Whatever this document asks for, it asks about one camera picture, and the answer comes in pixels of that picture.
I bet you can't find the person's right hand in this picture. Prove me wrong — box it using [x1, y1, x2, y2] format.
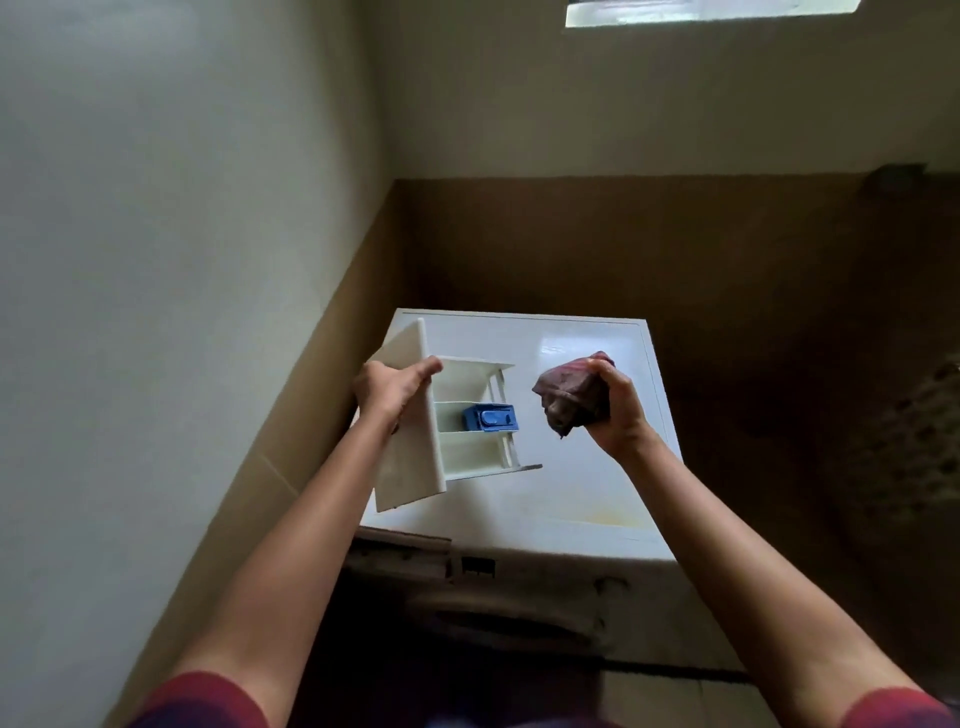
[584, 356, 655, 460]

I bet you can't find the person's left hand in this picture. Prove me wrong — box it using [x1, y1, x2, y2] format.
[352, 356, 445, 435]

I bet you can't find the red checkered cloth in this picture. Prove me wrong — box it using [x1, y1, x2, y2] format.
[532, 350, 615, 439]

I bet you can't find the white washing machine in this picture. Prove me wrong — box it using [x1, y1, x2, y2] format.
[341, 308, 685, 665]

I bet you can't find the person's right forearm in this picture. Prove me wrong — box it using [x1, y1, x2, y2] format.
[618, 438, 922, 728]

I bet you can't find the person's left forearm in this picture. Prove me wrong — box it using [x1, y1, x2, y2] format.
[176, 416, 399, 710]

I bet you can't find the perforated plastic basket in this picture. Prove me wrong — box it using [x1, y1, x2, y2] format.
[824, 352, 960, 526]

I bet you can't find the dark red shirt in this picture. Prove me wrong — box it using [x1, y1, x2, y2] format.
[131, 671, 960, 728]

